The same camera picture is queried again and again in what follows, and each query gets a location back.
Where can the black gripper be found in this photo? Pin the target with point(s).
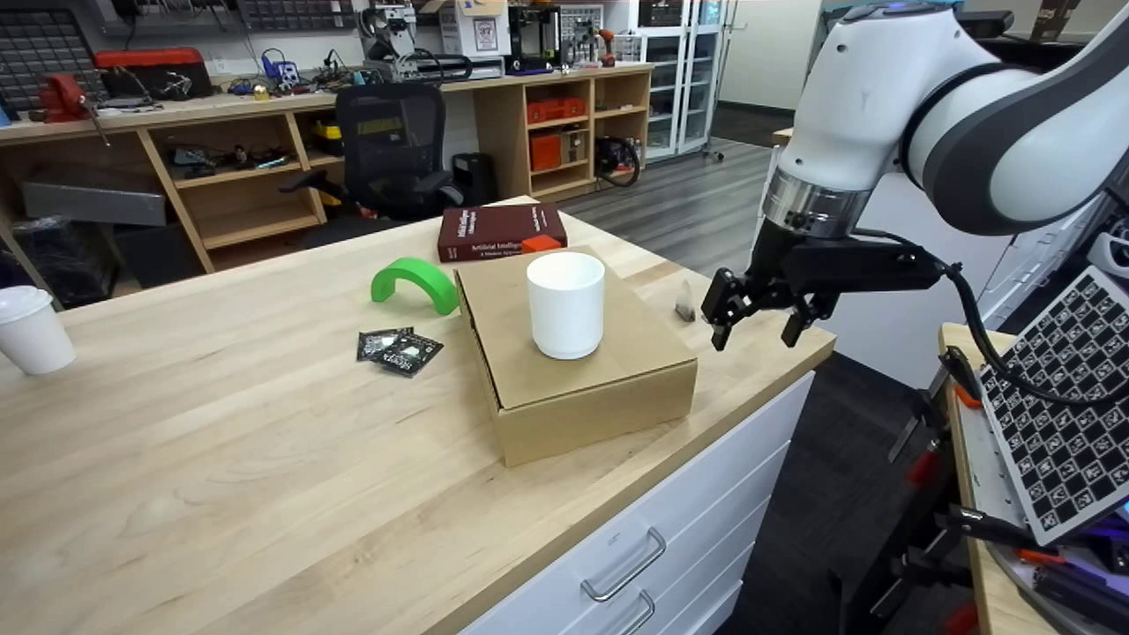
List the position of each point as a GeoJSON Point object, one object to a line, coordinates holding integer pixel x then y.
{"type": "Point", "coordinates": [808, 275]}

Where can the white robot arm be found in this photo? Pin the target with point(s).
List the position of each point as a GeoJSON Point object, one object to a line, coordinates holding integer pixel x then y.
{"type": "Point", "coordinates": [901, 86]}

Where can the white ceramic mug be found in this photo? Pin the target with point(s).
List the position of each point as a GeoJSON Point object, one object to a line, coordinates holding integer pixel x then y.
{"type": "Point", "coordinates": [567, 305]}

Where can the black teabag packet front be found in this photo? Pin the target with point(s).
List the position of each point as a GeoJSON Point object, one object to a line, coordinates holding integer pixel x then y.
{"type": "Point", "coordinates": [406, 354]}

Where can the black teabag packet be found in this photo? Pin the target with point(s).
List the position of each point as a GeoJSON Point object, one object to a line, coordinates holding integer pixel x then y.
{"type": "Point", "coordinates": [375, 342]}
{"type": "Point", "coordinates": [406, 354]}

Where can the black teabag packet back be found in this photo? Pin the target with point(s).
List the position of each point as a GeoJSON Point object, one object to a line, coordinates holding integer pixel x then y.
{"type": "Point", "coordinates": [375, 342]}

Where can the small grey object on table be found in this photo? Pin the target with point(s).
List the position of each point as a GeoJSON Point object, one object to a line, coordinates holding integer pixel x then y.
{"type": "Point", "coordinates": [683, 313]}

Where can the brown cardboard box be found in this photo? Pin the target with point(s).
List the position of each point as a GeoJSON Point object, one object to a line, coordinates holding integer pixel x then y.
{"type": "Point", "coordinates": [637, 378]}

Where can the white drawer cabinet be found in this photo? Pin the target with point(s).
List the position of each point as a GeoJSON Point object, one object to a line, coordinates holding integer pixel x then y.
{"type": "Point", "coordinates": [683, 543]}

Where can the dark red hardcover book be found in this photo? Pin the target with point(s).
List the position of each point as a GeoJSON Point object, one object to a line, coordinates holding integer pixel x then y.
{"type": "Point", "coordinates": [499, 232]}

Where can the green curved plastic arch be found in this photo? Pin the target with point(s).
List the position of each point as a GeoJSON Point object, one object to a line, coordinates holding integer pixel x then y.
{"type": "Point", "coordinates": [434, 283]}

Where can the checkerboard calibration board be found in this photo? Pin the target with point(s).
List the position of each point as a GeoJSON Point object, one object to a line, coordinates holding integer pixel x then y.
{"type": "Point", "coordinates": [1068, 458]}

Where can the black office chair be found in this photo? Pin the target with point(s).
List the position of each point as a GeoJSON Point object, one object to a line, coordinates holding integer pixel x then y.
{"type": "Point", "coordinates": [392, 154]}

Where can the wooden workbench with shelves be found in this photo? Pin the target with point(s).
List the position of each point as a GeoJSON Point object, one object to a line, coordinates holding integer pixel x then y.
{"type": "Point", "coordinates": [225, 160]}

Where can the red black toolbox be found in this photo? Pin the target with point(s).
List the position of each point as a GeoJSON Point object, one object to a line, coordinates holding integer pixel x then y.
{"type": "Point", "coordinates": [154, 72]}

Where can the white paper cup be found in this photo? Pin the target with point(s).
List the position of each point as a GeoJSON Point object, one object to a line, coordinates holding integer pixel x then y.
{"type": "Point", "coordinates": [33, 332]}

